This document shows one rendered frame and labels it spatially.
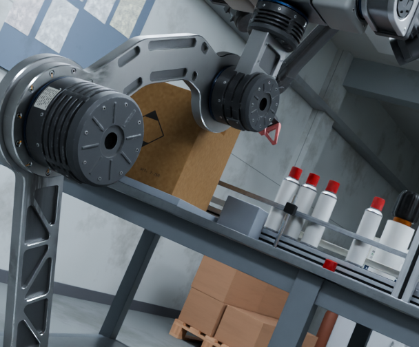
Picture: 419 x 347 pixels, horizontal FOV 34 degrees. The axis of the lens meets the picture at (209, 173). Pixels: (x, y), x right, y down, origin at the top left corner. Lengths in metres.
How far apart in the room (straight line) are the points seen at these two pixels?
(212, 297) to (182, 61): 3.76
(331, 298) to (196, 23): 3.95
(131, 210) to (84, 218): 3.20
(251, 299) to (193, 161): 3.70
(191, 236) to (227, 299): 3.49
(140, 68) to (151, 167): 0.39
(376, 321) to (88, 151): 0.74
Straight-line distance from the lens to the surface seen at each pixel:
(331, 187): 2.05
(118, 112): 1.25
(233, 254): 1.66
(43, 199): 1.43
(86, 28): 4.51
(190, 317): 5.29
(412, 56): 1.80
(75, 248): 5.01
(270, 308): 5.74
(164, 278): 5.94
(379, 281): 1.96
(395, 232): 2.26
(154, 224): 1.74
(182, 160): 1.76
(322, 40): 2.30
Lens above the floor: 0.80
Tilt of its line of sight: 5 degrees up
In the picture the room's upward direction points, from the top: 23 degrees clockwise
